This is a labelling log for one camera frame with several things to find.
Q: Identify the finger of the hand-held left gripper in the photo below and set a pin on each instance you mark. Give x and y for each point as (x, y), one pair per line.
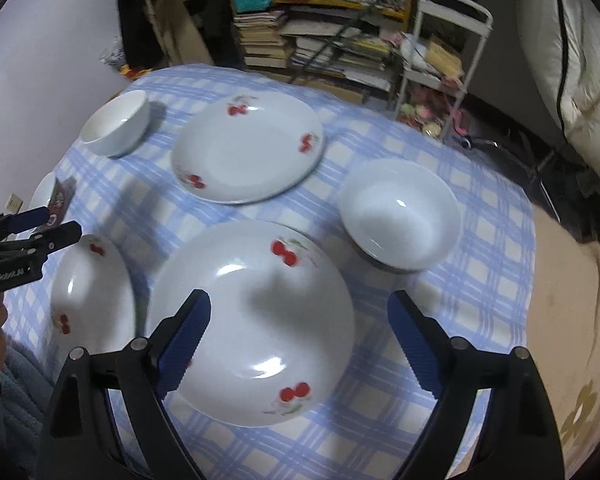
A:
(60, 236)
(30, 217)

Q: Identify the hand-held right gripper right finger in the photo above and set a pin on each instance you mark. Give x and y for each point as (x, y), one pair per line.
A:
(415, 347)

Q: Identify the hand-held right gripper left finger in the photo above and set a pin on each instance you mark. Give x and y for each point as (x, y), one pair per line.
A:
(185, 345)

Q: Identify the red patterned white bowl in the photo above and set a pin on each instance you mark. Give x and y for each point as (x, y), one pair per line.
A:
(42, 192)

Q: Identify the large cherry print plate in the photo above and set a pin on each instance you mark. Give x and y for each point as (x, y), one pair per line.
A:
(260, 320)

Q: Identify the blue plaid tablecloth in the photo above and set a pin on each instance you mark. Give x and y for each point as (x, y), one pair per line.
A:
(430, 310)

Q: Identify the cherry print bowl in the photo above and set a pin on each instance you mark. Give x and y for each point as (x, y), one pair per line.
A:
(91, 295)

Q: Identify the small white bowl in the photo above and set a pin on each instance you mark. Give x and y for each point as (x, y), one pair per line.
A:
(111, 130)

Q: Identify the blue fleece clothing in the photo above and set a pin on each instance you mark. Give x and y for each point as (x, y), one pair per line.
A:
(17, 410)

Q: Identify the wide white bowl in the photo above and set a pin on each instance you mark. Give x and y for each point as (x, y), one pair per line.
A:
(395, 210)

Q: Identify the beige flower blanket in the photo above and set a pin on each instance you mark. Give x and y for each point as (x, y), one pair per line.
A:
(570, 310)

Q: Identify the chrome chair base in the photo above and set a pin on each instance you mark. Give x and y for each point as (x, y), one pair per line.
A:
(547, 185)

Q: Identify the pink floor item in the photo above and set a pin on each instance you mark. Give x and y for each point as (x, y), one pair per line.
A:
(460, 122)

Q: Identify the colourful plush toys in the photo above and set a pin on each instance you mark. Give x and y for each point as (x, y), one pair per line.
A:
(420, 115)

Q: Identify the brown cardboard box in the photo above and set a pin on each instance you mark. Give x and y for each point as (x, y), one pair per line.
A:
(180, 15)

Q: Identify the stack of old books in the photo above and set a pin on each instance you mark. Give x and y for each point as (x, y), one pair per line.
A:
(260, 40)

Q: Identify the stack of magazines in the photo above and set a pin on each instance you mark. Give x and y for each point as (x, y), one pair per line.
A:
(350, 57)

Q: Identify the white utility cart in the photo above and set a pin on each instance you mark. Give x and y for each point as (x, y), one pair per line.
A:
(415, 26)

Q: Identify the wall outlet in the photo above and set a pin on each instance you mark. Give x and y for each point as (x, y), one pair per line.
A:
(15, 203)

